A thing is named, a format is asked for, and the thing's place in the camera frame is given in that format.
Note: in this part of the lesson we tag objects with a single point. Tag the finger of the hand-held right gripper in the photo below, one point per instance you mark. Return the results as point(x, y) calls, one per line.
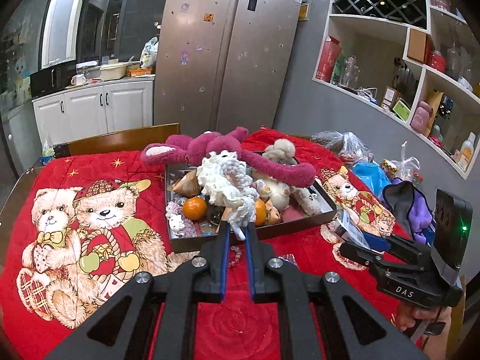
point(375, 242)
point(356, 253)

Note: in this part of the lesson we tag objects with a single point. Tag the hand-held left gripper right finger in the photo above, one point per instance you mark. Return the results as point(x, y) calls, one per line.
point(250, 266)

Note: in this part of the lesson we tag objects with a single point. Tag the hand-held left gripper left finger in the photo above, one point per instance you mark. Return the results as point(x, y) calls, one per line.
point(224, 262)

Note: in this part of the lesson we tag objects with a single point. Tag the dark cardboard box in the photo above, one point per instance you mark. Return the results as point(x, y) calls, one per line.
point(285, 228)

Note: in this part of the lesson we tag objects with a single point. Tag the gold triangular snack packet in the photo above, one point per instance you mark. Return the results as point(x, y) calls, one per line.
point(274, 217)

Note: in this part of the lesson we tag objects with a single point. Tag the pink plush toy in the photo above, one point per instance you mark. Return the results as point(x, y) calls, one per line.
point(202, 146)

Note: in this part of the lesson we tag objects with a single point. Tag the person's right hand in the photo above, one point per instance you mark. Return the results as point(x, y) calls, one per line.
point(408, 317)

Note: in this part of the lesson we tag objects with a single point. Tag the clear packaged item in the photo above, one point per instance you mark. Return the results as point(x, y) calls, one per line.
point(348, 228)

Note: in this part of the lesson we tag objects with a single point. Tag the purple cloth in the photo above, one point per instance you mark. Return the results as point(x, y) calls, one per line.
point(422, 213)

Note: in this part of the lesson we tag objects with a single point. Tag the red bear printed blanket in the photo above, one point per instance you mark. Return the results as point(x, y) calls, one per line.
point(243, 326)

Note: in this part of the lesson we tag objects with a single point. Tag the small tangerine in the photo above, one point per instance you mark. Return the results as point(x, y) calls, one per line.
point(195, 209)

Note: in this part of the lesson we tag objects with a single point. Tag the blue plastic bag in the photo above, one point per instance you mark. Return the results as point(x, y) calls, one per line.
point(371, 180)

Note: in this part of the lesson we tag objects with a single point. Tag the white fleece hair clip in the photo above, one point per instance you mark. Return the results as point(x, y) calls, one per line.
point(309, 200)

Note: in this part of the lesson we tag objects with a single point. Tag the cream plush toy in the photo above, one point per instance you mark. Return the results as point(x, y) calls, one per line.
point(279, 193)

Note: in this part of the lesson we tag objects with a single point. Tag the clear plastic bag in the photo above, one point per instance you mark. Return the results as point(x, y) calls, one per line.
point(408, 165)

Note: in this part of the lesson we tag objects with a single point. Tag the clear bag of red food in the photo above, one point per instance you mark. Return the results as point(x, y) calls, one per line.
point(348, 146)

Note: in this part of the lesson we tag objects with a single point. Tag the beige fluffy hair claw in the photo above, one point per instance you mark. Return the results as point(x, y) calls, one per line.
point(281, 150)

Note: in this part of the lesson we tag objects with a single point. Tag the lotion bottle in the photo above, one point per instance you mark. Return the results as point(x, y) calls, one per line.
point(467, 153)

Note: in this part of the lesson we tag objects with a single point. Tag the green card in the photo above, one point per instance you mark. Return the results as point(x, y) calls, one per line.
point(401, 109)

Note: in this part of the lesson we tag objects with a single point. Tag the brown paper bag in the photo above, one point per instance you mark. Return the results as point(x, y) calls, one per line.
point(435, 112)

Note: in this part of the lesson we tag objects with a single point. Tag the white kitchen cabinet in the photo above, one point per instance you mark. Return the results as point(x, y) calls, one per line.
point(123, 105)

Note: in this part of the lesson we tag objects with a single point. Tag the red box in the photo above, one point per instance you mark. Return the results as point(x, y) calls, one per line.
point(328, 60)

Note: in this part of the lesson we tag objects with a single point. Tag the red jar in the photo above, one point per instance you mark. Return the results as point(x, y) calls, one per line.
point(437, 63)

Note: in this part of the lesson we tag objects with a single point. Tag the silver refrigerator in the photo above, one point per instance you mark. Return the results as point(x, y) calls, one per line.
point(225, 63)

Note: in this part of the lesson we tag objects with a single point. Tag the brown box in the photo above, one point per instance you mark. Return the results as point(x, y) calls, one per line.
point(418, 47)

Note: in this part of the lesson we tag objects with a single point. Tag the white mug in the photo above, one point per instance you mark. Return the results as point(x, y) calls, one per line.
point(78, 80)

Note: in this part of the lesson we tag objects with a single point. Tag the black microwave oven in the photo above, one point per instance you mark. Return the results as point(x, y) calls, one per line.
point(48, 80)

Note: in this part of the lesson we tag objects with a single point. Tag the kitchen window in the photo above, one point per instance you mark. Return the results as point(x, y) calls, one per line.
point(131, 22)

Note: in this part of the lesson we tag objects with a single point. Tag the glass sliding door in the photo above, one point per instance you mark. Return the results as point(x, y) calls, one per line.
point(18, 45)

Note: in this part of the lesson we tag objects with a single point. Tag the white wall shelf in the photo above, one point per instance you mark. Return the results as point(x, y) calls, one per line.
point(375, 18)

